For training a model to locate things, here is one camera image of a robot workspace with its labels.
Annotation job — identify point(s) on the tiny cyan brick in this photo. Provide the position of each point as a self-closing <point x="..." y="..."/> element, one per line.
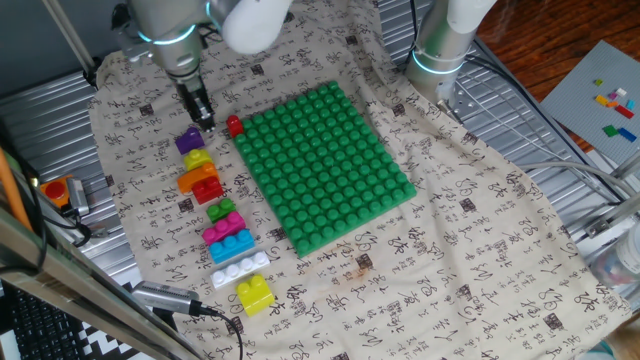
<point x="631" y="104"/>

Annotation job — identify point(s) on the lime one-stud block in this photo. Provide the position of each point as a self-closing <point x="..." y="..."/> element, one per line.
<point x="197" y="160"/>

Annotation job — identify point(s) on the beige calligraphy print cloth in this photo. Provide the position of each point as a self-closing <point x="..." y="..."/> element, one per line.
<point x="450" y="260"/>

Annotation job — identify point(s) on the tiny blue brick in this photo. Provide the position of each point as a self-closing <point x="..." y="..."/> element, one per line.
<point x="627" y="134"/>

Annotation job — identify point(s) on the black white patterned mat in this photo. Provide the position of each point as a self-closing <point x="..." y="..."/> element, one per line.
<point x="107" y="345"/>

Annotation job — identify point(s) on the tiny red brick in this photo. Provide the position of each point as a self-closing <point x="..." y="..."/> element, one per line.
<point x="624" y="111"/>

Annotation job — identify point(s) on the orange long one-stud block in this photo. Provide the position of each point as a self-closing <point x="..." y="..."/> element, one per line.
<point x="192" y="179"/>

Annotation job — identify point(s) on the aluminium frame bar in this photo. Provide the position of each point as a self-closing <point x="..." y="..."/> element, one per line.
<point x="75" y="280"/>

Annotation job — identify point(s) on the orange emergency stop button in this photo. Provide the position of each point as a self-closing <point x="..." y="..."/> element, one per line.
<point x="55" y="191"/>

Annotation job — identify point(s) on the blue three-stud block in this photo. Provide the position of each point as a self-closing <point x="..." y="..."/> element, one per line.
<point x="231" y="247"/>

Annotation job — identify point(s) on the green studded baseplate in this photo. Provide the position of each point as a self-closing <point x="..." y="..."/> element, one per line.
<point x="325" y="167"/>

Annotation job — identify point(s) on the silver camera on stand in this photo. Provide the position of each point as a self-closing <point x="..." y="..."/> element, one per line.
<point x="165" y="297"/>

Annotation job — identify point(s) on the purple one-stud block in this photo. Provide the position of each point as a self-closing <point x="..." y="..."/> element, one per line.
<point x="190" y="141"/>

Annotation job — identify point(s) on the grey tripod rod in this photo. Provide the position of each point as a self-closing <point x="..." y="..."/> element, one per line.
<point x="70" y="37"/>

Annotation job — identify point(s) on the tiny yellow brick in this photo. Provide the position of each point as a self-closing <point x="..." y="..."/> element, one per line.
<point x="601" y="100"/>

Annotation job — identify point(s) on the silver ribbed camera box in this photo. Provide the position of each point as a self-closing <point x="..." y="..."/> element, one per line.
<point x="78" y="196"/>

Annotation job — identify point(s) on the small red one-stud block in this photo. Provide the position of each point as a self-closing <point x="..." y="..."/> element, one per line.
<point x="234" y="126"/>

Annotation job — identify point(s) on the magenta three-stud block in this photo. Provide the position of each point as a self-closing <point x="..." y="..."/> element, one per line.
<point x="224" y="229"/>

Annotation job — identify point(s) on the tiny green brick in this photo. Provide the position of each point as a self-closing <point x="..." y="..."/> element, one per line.
<point x="610" y="130"/>

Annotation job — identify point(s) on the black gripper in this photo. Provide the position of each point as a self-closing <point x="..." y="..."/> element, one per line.
<point x="190" y="95"/>

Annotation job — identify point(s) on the tiny orange brick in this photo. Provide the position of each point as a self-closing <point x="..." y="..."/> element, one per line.
<point x="612" y="104"/>

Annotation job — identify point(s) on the clear plastic container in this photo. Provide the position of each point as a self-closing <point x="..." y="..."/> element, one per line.
<point x="622" y="257"/>

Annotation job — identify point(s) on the red two-stud block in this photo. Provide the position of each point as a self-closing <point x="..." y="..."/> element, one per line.
<point x="209" y="191"/>

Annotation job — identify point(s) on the aluminium bracket profile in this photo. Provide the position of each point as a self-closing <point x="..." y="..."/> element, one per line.
<point x="612" y="215"/>

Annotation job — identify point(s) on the grey small-stud baseplate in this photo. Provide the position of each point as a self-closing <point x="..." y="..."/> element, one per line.
<point x="580" y="107"/>

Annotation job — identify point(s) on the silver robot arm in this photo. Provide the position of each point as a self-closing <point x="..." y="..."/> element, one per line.
<point x="170" y="30"/>

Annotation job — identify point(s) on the yellow tall two-stud block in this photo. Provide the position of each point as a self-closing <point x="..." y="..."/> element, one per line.
<point x="255" y="296"/>

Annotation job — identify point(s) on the black keyboard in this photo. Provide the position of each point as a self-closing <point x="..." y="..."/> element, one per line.
<point x="35" y="325"/>

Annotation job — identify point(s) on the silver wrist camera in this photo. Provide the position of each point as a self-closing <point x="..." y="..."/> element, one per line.
<point x="129" y="40"/>

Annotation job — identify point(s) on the green two-stud block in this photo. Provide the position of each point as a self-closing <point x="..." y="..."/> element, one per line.
<point x="221" y="211"/>

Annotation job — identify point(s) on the orange pole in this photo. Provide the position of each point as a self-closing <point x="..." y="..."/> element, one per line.
<point x="12" y="192"/>

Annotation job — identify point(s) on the tiny white brick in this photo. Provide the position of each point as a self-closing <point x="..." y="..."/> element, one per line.
<point x="621" y="92"/>

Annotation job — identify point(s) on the white four-stud block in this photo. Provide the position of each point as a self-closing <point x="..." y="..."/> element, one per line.
<point x="239" y="270"/>

